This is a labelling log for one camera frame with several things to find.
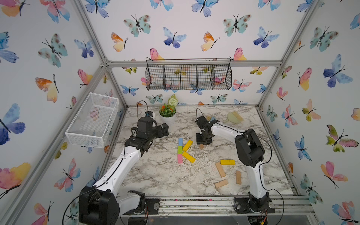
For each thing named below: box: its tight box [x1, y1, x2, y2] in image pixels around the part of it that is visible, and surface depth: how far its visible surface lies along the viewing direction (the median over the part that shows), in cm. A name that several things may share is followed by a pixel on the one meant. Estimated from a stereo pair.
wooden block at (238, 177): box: [235, 170, 242, 185], surface depth 84 cm
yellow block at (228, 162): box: [219, 159, 236, 166], surface depth 91 cm
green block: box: [177, 145, 183, 155], surface depth 96 cm
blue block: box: [178, 137, 183, 146], surface depth 101 cm
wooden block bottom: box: [214, 179, 229, 188], surface depth 82 cm
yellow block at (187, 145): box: [182, 139, 194, 152], surface depth 98 cm
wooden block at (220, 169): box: [215, 162, 226, 178], surface depth 88 cm
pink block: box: [177, 153, 184, 165], surface depth 93 cm
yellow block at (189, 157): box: [182, 151, 196, 164], surface depth 93 cm
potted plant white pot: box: [158, 105, 177, 126], surface depth 101 cm
